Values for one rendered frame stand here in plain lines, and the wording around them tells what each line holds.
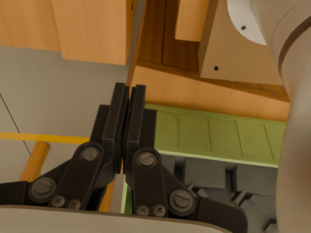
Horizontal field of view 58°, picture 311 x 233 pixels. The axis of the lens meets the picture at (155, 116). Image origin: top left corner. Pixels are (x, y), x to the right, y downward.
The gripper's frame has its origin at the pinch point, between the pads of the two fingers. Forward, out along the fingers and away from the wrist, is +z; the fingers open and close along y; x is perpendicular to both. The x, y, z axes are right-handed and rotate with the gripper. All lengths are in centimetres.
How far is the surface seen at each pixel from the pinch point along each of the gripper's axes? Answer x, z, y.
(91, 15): -15.1, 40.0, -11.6
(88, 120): -147, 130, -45
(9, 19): -19, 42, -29
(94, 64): -95, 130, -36
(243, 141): -48, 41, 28
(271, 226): -76, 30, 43
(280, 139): -49, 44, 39
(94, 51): -22.8, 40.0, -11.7
